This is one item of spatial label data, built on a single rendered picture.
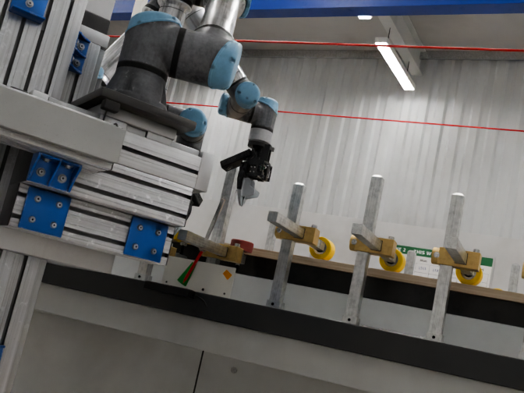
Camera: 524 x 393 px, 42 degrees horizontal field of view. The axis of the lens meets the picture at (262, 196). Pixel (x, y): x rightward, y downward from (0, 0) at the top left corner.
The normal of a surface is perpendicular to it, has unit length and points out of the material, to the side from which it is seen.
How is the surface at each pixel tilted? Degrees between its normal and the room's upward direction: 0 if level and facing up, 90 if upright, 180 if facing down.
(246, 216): 90
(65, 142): 90
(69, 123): 90
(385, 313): 90
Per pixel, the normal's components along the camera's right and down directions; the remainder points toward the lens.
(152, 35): 0.15, -0.15
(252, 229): -0.43, -0.26
